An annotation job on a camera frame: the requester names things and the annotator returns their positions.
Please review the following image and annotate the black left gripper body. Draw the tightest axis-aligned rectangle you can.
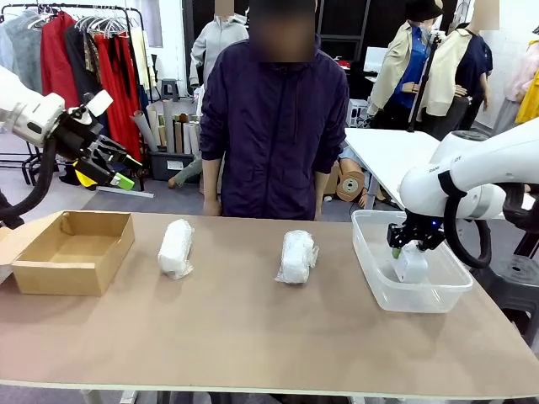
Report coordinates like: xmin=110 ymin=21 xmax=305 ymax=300
xmin=52 ymin=109 xmax=103 ymax=164

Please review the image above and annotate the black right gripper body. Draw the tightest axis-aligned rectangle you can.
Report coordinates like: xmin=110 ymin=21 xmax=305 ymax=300
xmin=399 ymin=211 xmax=444 ymax=245

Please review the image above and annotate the white unwrapped clock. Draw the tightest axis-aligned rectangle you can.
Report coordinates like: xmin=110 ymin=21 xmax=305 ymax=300
xmin=393 ymin=243 xmax=430 ymax=283

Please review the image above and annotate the bubble-wrapped clock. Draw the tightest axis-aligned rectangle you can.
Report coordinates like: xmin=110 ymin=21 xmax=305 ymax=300
xmin=274 ymin=229 xmax=320 ymax=287
xmin=157 ymin=218 xmax=195 ymax=279

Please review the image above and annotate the person's right forearm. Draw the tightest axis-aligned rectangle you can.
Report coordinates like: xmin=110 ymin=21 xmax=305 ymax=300
xmin=201 ymin=157 xmax=222 ymax=203

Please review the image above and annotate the person's left forearm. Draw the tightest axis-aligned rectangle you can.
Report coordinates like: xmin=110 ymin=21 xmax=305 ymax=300
xmin=314 ymin=172 xmax=330 ymax=210

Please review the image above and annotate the aluminium bar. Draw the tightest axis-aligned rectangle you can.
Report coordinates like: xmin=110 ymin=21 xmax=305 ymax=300
xmin=95 ymin=185 xmax=156 ymax=199

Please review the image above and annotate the slanted grey paper roll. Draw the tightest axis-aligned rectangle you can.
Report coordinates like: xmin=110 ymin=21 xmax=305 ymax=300
xmin=130 ymin=109 xmax=160 ymax=152

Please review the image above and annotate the yellow bag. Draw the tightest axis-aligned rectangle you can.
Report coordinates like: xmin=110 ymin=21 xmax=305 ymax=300
xmin=74 ymin=166 xmax=99 ymax=187

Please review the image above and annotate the black crate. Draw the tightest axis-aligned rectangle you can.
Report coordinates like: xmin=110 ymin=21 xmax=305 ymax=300
xmin=149 ymin=150 xmax=199 ymax=182

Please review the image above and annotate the tall grey paper roll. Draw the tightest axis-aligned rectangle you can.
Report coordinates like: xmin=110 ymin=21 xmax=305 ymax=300
xmin=163 ymin=98 xmax=176 ymax=155

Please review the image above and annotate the clear plastic container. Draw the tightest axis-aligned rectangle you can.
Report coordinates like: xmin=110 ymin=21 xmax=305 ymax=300
xmin=351 ymin=209 xmax=474 ymax=314

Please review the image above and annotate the lying mannequin leg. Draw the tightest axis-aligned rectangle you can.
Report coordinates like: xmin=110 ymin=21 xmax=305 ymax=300
xmin=168 ymin=146 xmax=204 ymax=189

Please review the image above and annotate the red dress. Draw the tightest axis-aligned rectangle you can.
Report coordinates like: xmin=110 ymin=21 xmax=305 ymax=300
xmin=93 ymin=32 xmax=143 ymax=163

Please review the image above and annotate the cardboard spool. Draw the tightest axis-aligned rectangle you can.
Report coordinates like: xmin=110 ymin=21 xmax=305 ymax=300
xmin=335 ymin=159 xmax=366 ymax=204

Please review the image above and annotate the black garment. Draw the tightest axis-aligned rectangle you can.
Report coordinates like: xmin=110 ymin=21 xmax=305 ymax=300
xmin=65 ymin=24 xmax=102 ymax=110

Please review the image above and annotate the red coat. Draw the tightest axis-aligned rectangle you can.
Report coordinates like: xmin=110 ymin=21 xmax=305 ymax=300
xmin=40 ymin=11 xmax=80 ymax=109

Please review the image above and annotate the white table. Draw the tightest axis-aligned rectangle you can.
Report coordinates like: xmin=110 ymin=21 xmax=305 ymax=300
xmin=343 ymin=127 xmax=539 ymax=220

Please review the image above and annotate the brown patterned garment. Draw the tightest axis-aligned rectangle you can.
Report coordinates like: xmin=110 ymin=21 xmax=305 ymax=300
xmin=82 ymin=31 xmax=101 ymax=85

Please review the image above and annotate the grey step stool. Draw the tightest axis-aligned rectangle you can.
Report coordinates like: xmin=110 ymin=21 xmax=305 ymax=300
xmin=161 ymin=77 xmax=181 ymax=102

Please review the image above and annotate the black plastic stool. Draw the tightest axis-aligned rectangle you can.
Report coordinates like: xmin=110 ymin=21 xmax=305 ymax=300
xmin=471 ymin=250 xmax=539 ymax=333

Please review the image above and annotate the cream garment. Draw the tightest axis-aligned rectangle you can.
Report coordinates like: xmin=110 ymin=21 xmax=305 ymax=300
xmin=128 ymin=27 xmax=152 ymax=102

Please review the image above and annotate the grey fuzzy coat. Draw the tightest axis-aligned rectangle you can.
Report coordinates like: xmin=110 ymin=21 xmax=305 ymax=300
xmin=3 ymin=10 xmax=44 ymax=96

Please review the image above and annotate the open cardboard box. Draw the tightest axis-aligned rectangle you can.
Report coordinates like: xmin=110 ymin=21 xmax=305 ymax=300
xmin=0 ymin=210 xmax=136 ymax=297

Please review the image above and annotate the black clothes rack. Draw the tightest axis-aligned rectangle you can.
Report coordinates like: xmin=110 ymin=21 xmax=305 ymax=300
xmin=0 ymin=3 xmax=147 ymax=193

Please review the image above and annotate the white computer case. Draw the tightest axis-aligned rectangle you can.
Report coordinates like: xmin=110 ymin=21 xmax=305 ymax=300
xmin=348 ymin=98 xmax=371 ymax=128

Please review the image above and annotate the black tripod pole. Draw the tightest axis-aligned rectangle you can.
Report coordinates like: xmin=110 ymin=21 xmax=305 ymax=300
xmin=407 ymin=29 xmax=446 ymax=132

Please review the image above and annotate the person in navy jacket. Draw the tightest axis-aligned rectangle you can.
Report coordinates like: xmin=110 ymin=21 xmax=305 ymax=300
xmin=198 ymin=36 xmax=350 ymax=222

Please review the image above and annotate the mannequin in cream jacket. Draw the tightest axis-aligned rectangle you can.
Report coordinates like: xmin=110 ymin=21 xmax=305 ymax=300
xmin=423 ymin=0 xmax=494 ymax=142

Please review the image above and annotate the mannequin in beige jacket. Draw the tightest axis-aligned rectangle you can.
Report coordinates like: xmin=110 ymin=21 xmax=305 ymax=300
xmin=367 ymin=8 xmax=437 ymax=130

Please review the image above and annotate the white monitor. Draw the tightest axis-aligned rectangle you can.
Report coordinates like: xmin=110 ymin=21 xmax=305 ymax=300
xmin=364 ymin=45 xmax=391 ymax=73

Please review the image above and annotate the mannequin in yellow skirt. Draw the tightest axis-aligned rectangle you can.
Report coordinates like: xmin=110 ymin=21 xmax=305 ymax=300
xmin=490 ymin=40 xmax=539 ymax=136

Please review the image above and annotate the person's blurred head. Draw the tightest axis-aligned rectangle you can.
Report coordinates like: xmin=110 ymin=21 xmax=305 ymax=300
xmin=248 ymin=0 xmax=318 ymax=64

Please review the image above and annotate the black bucket hat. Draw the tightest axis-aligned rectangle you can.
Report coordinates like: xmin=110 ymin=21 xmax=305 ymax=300
xmin=404 ymin=0 xmax=443 ymax=21

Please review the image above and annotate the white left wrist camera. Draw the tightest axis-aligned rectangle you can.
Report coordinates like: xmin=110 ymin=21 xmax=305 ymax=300
xmin=67 ymin=89 xmax=115 ymax=125

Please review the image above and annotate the black left arm hose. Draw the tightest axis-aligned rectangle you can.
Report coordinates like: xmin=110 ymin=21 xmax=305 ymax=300
xmin=0 ymin=136 xmax=59 ymax=218

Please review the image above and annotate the black arm hose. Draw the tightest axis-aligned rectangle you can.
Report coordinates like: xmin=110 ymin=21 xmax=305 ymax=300
xmin=0 ymin=136 xmax=59 ymax=218
xmin=437 ymin=171 xmax=494 ymax=270

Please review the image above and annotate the black right arm hose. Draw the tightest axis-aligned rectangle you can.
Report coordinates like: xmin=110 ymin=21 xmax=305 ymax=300
xmin=437 ymin=171 xmax=494 ymax=270

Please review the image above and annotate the white table leg frame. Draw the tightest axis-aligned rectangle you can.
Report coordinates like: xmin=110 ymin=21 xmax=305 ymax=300
xmin=79 ymin=389 xmax=140 ymax=404

